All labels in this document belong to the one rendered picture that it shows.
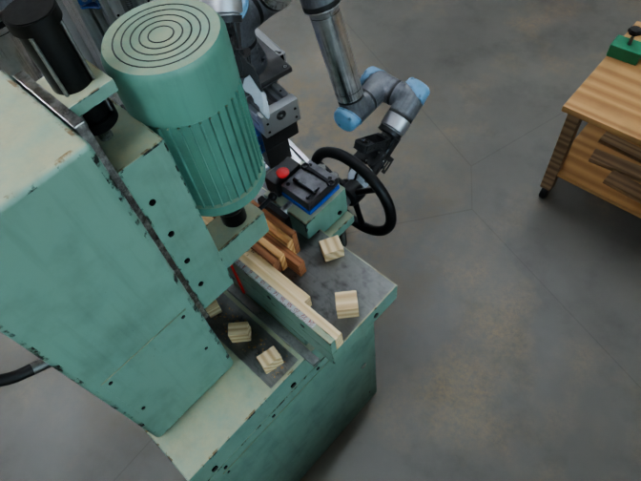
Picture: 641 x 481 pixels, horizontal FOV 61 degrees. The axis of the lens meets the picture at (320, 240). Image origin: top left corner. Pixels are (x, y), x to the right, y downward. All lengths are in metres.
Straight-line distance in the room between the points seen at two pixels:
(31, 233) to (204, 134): 0.27
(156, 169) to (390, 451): 1.43
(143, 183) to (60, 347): 0.26
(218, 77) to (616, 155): 1.98
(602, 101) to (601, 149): 0.38
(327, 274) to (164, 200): 0.48
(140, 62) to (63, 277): 0.29
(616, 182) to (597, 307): 0.49
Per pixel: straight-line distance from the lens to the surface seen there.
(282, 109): 1.75
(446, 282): 2.23
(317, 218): 1.23
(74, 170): 0.69
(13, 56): 1.38
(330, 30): 1.42
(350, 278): 1.20
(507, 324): 2.19
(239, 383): 1.25
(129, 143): 0.81
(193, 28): 0.81
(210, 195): 0.92
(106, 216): 0.75
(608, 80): 2.27
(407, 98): 1.58
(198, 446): 1.23
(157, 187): 0.83
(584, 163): 2.45
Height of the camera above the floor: 1.95
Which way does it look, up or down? 57 degrees down
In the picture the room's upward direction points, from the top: 10 degrees counter-clockwise
